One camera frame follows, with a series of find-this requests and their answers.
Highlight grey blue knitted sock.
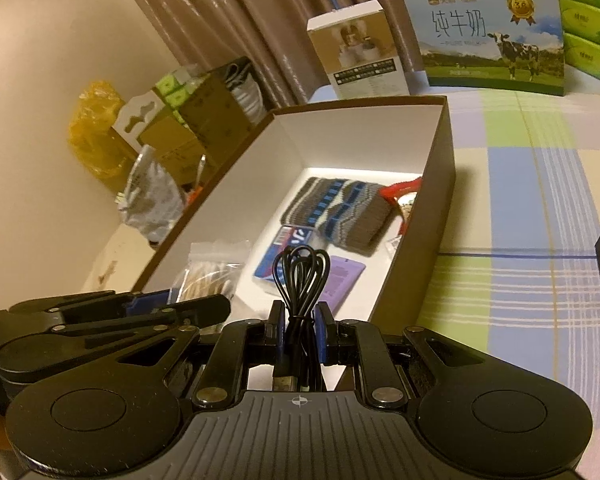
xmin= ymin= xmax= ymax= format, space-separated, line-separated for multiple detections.
xmin=280 ymin=177 xmax=392 ymax=255

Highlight brown curtain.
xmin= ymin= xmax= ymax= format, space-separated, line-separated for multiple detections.
xmin=135 ymin=0 xmax=422 ymax=106

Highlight blue milk carton box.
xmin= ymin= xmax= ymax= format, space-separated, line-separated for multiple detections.
xmin=404 ymin=0 xmax=565 ymax=96

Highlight black usb cable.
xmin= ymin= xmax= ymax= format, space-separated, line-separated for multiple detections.
xmin=270 ymin=244 xmax=333 ymax=394

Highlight yellow plastic bag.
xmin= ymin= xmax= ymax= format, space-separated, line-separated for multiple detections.
xmin=68 ymin=80 xmax=131 ymax=188

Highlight red snack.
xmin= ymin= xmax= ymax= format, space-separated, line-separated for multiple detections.
xmin=379 ymin=177 xmax=422 ymax=235

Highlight black white paper bag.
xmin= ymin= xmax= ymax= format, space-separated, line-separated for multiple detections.
xmin=221 ymin=56 xmax=266 ymax=125

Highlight small green tissue packs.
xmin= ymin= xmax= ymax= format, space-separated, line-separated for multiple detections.
xmin=154 ymin=64 xmax=208 ymax=128

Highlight silver printed plastic bag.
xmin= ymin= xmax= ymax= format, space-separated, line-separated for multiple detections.
xmin=116 ymin=144 xmax=185 ymax=245

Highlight blue tissue packet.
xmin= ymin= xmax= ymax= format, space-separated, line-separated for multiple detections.
xmin=251 ymin=224 xmax=316 ymax=296

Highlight brown open storage box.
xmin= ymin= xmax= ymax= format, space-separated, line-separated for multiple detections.
xmin=133 ymin=96 xmax=455 ymax=334

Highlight white product box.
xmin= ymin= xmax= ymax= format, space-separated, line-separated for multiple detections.
xmin=306 ymin=0 xmax=410 ymax=100

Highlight purple packet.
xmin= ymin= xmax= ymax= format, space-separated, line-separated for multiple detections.
xmin=320 ymin=256 xmax=366 ymax=313

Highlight brown cardboard box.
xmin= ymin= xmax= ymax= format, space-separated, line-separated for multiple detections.
xmin=114 ymin=74 xmax=255 ymax=191

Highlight checkered bed sheet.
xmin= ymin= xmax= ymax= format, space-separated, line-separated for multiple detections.
xmin=304 ymin=66 xmax=600 ymax=480

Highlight cotton swabs bag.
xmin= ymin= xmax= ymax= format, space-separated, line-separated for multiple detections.
xmin=168 ymin=240 xmax=251 ymax=304

